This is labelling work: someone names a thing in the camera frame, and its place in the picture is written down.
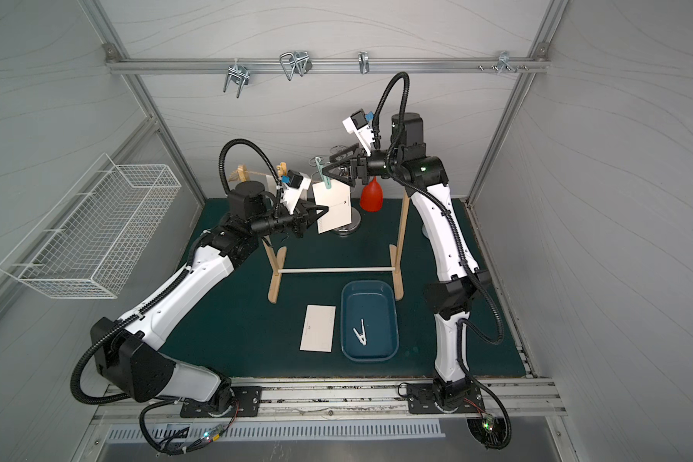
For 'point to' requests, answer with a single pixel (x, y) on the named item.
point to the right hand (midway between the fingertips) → (325, 165)
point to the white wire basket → (87, 243)
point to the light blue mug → (424, 232)
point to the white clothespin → (361, 336)
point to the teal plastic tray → (369, 321)
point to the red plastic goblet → (372, 196)
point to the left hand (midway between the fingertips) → (322, 209)
